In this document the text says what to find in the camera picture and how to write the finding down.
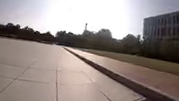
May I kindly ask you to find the row of trees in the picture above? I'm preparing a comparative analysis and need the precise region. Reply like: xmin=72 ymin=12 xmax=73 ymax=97
xmin=0 ymin=13 xmax=154 ymax=59

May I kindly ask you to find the distant thin tower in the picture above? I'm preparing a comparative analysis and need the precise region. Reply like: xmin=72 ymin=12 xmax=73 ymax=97
xmin=83 ymin=22 xmax=89 ymax=34

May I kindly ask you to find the grey stone kerb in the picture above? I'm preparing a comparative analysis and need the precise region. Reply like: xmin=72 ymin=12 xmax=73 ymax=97
xmin=53 ymin=46 xmax=179 ymax=101

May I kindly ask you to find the grey stone slab plaza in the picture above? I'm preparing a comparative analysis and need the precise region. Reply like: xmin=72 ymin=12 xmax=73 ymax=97
xmin=0 ymin=36 xmax=179 ymax=101

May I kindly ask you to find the red brick path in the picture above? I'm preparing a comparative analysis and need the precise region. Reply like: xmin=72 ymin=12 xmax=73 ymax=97
xmin=59 ymin=46 xmax=179 ymax=101

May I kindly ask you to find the multi-storey building with window rows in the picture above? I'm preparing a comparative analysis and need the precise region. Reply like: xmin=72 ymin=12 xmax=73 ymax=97
xmin=138 ymin=0 xmax=179 ymax=63

